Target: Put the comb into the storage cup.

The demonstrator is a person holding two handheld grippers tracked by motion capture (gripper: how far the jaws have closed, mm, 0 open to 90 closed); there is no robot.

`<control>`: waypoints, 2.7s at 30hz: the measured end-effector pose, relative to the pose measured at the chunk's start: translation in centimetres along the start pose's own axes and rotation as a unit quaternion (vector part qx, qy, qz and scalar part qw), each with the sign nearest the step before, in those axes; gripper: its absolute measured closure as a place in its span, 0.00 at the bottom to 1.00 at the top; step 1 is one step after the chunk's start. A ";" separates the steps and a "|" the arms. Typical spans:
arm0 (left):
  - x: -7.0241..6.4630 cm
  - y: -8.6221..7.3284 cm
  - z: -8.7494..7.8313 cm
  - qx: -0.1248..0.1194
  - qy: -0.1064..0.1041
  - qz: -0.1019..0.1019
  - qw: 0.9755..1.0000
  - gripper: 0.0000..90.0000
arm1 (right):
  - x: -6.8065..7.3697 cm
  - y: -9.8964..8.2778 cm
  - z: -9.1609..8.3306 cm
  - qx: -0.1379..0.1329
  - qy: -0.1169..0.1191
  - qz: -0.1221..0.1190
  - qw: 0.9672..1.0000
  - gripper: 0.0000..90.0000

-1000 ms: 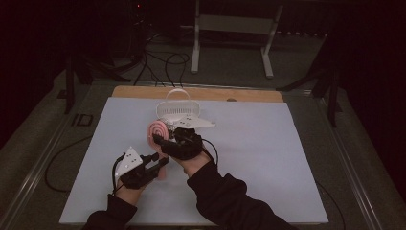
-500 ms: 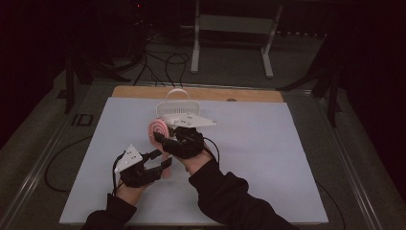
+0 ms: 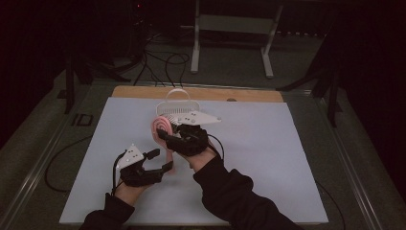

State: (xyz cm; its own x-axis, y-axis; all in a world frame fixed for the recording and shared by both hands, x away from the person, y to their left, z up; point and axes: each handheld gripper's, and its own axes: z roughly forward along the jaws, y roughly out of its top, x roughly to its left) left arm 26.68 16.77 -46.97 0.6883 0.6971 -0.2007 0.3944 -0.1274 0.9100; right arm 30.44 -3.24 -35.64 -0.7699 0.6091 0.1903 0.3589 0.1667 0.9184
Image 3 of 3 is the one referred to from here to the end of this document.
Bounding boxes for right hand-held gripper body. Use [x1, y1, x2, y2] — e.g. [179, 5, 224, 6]
[165, 110, 222, 158]

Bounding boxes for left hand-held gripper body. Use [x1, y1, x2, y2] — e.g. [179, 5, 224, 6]
[116, 144, 164, 188]

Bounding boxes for white plastic basket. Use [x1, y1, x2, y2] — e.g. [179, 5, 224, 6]
[155, 88, 202, 119]

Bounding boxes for person's left hand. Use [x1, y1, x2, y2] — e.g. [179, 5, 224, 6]
[114, 182, 151, 207]

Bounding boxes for person's right hand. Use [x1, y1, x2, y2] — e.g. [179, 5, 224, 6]
[176, 143, 218, 173]

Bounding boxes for white table mat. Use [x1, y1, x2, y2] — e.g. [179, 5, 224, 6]
[58, 96, 329, 225]

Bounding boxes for black metal stand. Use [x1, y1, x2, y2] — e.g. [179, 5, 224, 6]
[276, 18, 343, 128]
[56, 52, 132, 115]

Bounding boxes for black floor cables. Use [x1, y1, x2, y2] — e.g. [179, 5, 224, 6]
[133, 47, 192, 89]

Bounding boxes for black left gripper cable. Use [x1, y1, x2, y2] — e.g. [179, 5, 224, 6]
[44, 135, 127, 196]

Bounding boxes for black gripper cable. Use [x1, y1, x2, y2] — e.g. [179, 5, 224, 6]
[206, 133, 347, 230]
[44, 135, 127, 196]

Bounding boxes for white metal stand frame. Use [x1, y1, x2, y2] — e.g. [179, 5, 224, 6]
[190, 0, 284, 80]

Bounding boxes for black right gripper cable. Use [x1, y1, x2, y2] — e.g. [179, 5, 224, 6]
[206, 133, 347, 230]

